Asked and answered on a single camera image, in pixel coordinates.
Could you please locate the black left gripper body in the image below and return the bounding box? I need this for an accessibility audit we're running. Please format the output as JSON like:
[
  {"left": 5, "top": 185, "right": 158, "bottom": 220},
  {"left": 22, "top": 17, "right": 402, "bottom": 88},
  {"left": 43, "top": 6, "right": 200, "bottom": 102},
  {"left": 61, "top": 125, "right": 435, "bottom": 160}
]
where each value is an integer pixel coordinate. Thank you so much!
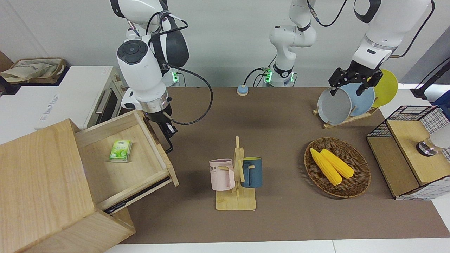
[{"left": 339, "top": 60, "right": 383, "bottom": 85}]

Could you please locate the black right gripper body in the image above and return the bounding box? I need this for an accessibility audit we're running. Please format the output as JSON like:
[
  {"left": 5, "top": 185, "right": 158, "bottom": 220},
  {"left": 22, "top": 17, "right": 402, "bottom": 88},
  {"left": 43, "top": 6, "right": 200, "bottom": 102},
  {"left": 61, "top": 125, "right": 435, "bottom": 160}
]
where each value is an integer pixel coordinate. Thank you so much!
[{"left": 148, "top": 111, "right": 173, "bottom": 133}]

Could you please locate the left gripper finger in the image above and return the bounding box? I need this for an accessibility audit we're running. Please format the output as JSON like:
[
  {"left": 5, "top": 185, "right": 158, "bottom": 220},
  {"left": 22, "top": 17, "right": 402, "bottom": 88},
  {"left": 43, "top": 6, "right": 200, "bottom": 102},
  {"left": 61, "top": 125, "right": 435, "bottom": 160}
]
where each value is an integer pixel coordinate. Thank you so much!
[
  {"left": 328, "top": 68, "right": 348, "bottom": 97},
  {"left": 356, "top": 72, "right": 384, "bottom": 96}
]

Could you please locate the wooden drawer with black handle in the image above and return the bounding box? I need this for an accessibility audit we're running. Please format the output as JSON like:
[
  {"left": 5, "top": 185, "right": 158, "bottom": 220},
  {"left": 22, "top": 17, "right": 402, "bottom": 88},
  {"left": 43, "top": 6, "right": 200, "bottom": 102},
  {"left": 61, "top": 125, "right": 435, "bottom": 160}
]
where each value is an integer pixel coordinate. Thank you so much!
[{"left": 75, "top": 110, "right": 179, "bottom": 215}]

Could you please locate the light blue plate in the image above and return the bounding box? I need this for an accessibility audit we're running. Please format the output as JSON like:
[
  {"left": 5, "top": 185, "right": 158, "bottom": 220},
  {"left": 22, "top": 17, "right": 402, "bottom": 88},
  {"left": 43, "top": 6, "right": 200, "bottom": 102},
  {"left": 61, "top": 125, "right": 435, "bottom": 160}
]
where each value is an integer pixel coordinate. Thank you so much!
[{"left": 340, "top": 83, "right": 376, "bottom": 117}]

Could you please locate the yellow plate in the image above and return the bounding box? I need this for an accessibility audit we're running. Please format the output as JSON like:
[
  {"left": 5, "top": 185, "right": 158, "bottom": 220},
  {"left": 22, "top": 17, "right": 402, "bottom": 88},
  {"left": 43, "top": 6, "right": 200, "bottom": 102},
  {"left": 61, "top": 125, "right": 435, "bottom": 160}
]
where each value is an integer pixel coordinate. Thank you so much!
[{"left": 367, "top": 69, "right": 399, "bottom": 108}]

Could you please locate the grey plate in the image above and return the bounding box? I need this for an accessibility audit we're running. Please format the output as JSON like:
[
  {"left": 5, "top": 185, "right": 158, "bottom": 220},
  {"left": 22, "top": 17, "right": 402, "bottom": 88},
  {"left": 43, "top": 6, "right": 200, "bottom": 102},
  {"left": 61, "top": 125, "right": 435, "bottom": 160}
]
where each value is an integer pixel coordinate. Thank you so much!
[{"left": 317, "top": 87, "right": 352, "bottom": 125}]

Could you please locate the wooden plate rack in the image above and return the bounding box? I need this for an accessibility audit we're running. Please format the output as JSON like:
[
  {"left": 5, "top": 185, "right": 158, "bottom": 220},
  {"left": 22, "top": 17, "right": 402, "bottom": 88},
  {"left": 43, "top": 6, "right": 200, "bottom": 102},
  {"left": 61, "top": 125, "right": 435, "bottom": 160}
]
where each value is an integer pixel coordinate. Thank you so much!
[{"left": 313, "top": 106, "right": 380, "bottom": 130}]

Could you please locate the green tissue pack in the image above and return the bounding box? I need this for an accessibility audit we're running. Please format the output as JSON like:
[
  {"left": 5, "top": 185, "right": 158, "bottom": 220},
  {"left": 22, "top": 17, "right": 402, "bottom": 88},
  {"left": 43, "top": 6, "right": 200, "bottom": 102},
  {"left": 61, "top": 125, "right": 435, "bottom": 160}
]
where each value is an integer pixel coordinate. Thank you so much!
[{"left": 109, "top": 140, "right": 134, "bottom": 163}]

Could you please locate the black stand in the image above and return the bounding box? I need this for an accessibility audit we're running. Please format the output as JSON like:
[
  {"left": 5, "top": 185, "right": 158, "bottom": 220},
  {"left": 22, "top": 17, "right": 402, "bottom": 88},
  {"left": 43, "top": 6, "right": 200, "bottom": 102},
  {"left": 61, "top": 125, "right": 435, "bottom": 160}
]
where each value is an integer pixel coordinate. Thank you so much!
[{"left": 411, "top": 58, "right": 450, "bottom": 99}]

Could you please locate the pink mug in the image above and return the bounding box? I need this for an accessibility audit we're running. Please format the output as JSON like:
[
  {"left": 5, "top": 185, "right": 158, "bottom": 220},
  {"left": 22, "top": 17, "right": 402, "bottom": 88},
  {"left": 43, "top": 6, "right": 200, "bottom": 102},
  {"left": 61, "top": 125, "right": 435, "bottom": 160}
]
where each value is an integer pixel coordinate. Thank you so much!
[{"left": 209, "top": 159, "right": 236, "bottom": 192}]

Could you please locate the blue box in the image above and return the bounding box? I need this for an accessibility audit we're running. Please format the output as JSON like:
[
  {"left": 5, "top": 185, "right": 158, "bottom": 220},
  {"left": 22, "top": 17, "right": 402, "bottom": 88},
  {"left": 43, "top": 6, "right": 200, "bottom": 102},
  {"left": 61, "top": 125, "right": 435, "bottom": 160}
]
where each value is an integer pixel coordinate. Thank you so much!
[{"left": 433, "top": 91, "right": 450, "bottom": 118}]

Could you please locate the yellow corn cob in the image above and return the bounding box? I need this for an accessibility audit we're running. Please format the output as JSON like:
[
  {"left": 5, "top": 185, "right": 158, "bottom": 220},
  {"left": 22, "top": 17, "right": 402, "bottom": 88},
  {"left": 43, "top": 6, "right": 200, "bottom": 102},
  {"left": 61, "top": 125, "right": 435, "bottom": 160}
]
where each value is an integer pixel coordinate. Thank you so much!
[
  {"left": 320, "top": 149, "right": 355, "bottom": 179},
  {"left": 310, "top": 148, "right": 343, "bottom": 186}
]

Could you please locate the white toaster oven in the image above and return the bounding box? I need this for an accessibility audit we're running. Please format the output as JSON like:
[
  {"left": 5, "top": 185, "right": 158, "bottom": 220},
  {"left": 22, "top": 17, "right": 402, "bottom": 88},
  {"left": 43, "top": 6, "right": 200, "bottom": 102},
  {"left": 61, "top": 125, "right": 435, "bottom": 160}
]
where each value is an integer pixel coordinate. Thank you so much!
[{"left": 35, "top": 66, "right": 128, "bottom": 131}]

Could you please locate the white cylindrical grinder bottle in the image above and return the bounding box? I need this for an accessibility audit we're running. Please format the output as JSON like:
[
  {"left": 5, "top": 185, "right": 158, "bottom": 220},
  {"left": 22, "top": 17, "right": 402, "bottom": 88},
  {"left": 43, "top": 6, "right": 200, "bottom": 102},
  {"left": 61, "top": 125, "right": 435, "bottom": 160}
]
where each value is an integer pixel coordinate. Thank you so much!
[{"left": 416, "top": 126, "right": 450, "bottom": 157}]

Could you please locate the brown wicker basket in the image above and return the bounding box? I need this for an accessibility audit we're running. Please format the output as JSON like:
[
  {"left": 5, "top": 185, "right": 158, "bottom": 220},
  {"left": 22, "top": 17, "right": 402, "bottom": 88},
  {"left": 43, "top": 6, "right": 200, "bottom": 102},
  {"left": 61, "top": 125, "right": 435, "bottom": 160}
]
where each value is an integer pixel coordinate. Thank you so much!
[{"left": 304, "top": 137, "right": 372, "bottom": 199}]

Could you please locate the dark blue mug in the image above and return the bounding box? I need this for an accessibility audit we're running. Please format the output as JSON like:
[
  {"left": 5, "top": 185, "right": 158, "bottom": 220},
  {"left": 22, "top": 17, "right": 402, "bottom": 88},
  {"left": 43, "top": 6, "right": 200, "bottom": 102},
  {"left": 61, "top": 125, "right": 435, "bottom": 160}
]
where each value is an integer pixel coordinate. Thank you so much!
[{"left": 241, "top": 157, "right": 263, "bottom": 189}]

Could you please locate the wooden mug tree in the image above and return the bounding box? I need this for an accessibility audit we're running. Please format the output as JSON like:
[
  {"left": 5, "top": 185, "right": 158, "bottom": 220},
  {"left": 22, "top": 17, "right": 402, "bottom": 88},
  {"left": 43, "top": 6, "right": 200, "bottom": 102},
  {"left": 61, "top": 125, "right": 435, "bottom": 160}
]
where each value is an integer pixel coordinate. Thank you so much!
[{"left": 215, "top": 136, "right": 257, "bottom": 211}]

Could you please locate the light wooden cabinet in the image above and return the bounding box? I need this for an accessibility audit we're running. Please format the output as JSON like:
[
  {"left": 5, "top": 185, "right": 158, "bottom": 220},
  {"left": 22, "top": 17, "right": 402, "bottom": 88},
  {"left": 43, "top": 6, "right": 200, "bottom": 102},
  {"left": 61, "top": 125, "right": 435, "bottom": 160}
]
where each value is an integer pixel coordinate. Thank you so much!
[{"left": 0, "top": 119, "right": 136, "bottom": 253}]

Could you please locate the beige cloth bag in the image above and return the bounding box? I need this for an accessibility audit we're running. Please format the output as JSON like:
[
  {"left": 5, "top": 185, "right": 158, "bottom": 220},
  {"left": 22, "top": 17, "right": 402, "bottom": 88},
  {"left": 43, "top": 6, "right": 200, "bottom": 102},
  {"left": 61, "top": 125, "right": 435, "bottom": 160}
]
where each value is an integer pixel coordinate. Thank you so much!
[{"left": 1, "top": 60, "right": 63, "bottom": 83}]

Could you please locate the brown table mat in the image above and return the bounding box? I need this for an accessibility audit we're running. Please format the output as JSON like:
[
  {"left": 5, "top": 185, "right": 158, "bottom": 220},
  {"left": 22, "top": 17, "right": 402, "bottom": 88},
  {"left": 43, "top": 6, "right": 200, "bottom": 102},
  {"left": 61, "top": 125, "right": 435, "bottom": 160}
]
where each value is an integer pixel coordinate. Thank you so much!
[{"left": 120, "top": 87, "right": 450, "bottom": 245}]

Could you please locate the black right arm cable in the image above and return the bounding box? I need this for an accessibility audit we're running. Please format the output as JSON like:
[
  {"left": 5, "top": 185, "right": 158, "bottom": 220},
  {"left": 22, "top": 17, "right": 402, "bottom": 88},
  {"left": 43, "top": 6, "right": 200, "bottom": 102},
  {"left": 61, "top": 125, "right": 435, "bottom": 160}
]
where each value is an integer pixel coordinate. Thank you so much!
[{"left": 145, "top": 11, "right": 214, "bottom": 126}]

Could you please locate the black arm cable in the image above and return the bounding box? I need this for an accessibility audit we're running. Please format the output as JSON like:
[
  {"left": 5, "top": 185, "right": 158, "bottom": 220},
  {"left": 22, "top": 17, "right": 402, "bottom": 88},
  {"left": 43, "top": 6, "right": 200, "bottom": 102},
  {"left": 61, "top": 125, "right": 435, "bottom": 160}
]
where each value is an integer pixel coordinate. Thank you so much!
[
  {"left": 307, "top": 0, "right": 348, "bottom": 27},
  {"left": 145, "top": 11, "right": 214, "bottom": 126}
]

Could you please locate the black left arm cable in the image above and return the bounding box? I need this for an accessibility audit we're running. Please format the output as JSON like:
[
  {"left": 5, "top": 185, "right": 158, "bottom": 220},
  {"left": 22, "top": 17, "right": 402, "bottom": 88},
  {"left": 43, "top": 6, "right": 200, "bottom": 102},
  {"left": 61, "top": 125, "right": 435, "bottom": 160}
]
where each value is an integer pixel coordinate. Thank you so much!
[{"left": 307, "top": 0, "right": 348, "bottom": 27}]

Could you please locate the wire shelf with wooden board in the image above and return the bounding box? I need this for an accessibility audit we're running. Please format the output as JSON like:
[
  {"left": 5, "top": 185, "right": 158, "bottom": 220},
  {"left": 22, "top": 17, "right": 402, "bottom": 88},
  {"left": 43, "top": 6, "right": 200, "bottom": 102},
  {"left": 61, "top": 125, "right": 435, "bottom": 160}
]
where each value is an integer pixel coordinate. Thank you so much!
[{"left": 366, "top": 105, "right": 450, "bottom": 201}]

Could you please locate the black base cable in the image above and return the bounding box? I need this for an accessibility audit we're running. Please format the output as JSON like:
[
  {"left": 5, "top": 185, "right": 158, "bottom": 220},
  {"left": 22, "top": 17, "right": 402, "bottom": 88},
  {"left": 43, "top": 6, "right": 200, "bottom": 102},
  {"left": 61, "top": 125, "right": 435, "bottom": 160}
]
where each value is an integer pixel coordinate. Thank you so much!
[{"left": 244, "top": 56, "right": 278, "bottom": 88}]

